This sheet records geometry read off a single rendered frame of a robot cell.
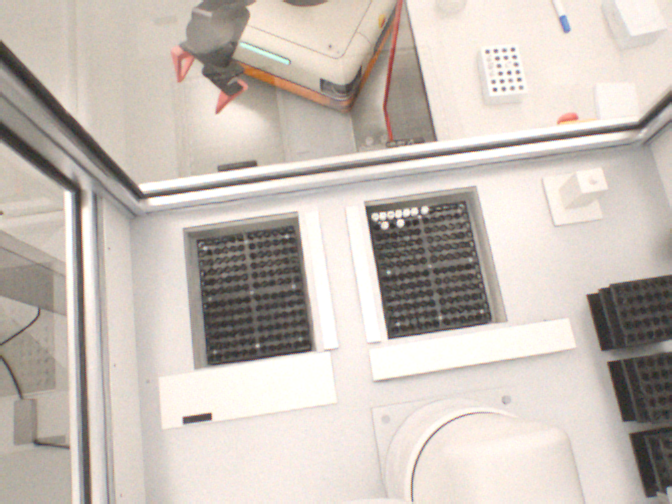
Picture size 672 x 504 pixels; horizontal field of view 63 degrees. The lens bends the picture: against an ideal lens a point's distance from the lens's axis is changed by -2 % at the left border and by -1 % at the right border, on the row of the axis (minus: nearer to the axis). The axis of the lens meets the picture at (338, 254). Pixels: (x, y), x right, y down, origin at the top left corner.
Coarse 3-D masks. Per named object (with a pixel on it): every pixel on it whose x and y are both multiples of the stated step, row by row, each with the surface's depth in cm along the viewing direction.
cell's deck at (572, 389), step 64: (320, 192) 95; (384, 192) 95; (448, 192) 97; (512, 192) 95; (640, 192) 95; (512, 256) 92; (576, 256) 92; (640, 256) 92; (192, 320) 91; (320, 320) 90; (512, 320) 90; (576, 320) 90; (384, 384) 87; (448, 384) 87; (512, 384) 87; (576, 384) 87; (192, 448) 85; (256, 448) 85; (320, 448) 85; (576, 448) 84
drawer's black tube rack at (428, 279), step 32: (416, 224) 102; (448, 224) 99; (384, 256) 100; (416, 256) 97; (448, 256) 100; (384, 288) 99; (416, 288) 96; (448, 288) 99; (416, 320) 94; (448, 320) 94; (480, 320) 94
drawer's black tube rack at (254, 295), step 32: (224, 256) 97; (256, 256) 100; (288, 256) 97; (224, 288) 96; (256, 288) 99; (288, 288) 96; (224, 320) 94; (256, 320) 94; (288, 320) 94; (224, 352) 93; (256, 352) 93; (288, 352) 96
